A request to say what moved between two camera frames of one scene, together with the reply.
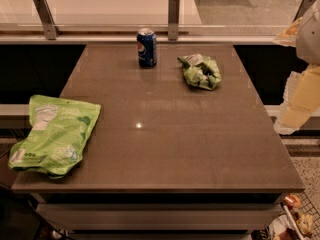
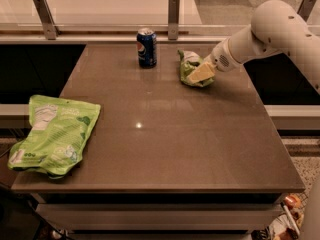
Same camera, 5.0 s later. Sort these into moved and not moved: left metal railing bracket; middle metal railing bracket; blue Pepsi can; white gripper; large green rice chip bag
Moved: white gripper
Not moved: middle metal railing bracket; blue Pepsi can; left metal railing bracket; large green rice chip bag
